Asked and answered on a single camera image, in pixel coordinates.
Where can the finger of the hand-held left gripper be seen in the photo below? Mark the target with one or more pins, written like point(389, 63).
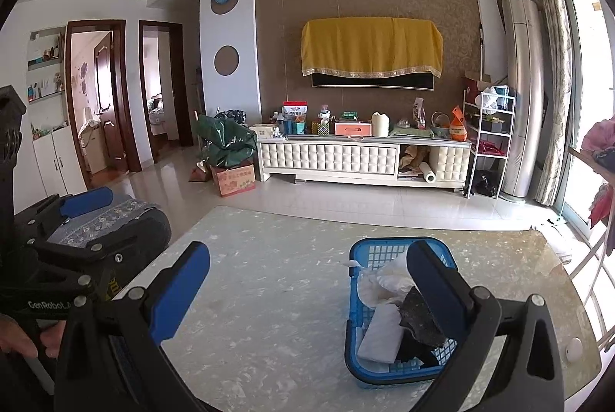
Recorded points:
point(86, 200)
point(77, 256)

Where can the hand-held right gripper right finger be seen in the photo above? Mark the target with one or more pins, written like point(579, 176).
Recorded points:
point(435, 287)

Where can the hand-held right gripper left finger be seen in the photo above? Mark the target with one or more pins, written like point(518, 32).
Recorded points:
point(180, 287)

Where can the black fabric piece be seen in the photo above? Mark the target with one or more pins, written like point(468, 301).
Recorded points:
point(423, 316)

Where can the white cloth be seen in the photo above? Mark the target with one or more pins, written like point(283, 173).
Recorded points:
point(384, 282)

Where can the black cloth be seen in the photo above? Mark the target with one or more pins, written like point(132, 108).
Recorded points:
point(418, 353)

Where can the white towel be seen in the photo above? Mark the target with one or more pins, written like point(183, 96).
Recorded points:
point(379, 335)

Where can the blue plastic basket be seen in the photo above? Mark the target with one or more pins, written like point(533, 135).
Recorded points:
point(353, 368)

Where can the person's left hand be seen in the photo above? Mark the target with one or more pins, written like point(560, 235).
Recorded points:
point(19, 337)

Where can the grey cushioned chair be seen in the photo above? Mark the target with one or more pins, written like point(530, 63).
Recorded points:
point(129, 215)

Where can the black plastic bag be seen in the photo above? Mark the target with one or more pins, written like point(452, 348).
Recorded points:
point(485, 184)

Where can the white paper roll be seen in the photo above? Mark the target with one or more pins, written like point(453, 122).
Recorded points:
point(427, 172)

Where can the cardboard box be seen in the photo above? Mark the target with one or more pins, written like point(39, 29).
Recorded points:
point(233, 181)

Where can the green plastic bag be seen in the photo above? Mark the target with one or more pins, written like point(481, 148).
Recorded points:
point(226, 138)

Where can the orange jug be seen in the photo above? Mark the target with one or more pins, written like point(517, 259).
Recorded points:
point(459, 126)

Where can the white tufted tv cabinet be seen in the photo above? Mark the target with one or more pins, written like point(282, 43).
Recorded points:
point(336, 157)

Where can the white metal rack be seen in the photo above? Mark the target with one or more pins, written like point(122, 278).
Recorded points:
point(480, 124)

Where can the small white box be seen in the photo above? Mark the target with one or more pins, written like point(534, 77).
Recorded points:
point(264, 131)

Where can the pink box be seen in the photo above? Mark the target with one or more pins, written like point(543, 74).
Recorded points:
point(353, 129)

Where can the standing air conditioner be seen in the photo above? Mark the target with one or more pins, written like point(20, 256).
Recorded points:
point(521, 104)

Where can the red snack bag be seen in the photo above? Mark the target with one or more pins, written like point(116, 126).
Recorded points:
point(294, 114)

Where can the pink clothes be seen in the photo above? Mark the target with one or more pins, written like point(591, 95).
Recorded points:
point(600, 136)

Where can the yellow cloth cover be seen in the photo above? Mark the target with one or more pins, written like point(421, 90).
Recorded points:
point(372, 47)

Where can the patterned curtain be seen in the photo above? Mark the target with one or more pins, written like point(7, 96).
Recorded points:
point(552, 56)

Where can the white wall cabinet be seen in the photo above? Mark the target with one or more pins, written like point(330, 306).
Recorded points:
point(53, 162)

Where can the dark wooden door frame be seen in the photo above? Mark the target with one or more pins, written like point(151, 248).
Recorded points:
point(127, 104)
point(180, 95)

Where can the round brown wall disc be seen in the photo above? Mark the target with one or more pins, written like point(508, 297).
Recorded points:
point(226, 60)

